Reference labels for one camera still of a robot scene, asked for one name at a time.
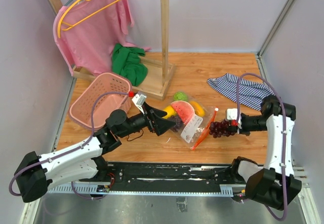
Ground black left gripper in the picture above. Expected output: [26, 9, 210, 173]
[118, 102, 176, 138]

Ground fake watermelon slice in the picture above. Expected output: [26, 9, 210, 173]
[171, 101, 195, 125]

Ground red fake grape bunch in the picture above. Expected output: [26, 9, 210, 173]
[209, 120, 237, 138]

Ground clear zip top bag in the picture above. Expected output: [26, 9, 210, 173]
[166, 93, 219, 150]

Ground orange yellow fake mango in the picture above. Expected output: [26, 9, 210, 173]
[189, 101, 206, 117]

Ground yellow fake lemon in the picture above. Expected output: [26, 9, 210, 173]
[163, 105, 177, 119]

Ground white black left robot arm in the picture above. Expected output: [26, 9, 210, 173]
[13, 103, 175, 203]

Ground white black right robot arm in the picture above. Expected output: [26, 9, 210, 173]
[227, 95, 302, 210]

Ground dark purple fake grapes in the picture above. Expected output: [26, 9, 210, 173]
[168, 115, 184, 132]

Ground green fake round fruit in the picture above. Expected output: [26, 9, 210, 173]
[173, 91, 189, 102]

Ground blue white striped cloth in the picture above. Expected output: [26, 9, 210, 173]
[207, 73, 274, 111]

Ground wooden clothes rack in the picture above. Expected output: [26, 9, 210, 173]
[49, 0, 175, 100]

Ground green cloth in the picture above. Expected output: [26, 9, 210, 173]
[111, 43, 148, 86]

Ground pink plastic basket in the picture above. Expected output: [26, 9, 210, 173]
[68, 72, 132, 130]

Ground pink shirt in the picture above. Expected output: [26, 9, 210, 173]
[53, 6, 135, 75]

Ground yellow clothes hanger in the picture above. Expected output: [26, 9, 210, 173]
[56, 0, 134, 38]

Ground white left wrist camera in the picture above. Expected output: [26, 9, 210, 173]
[132, 91, 147, 114]

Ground aluminium frame post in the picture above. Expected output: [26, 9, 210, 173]
[257, 0, 296, 58]

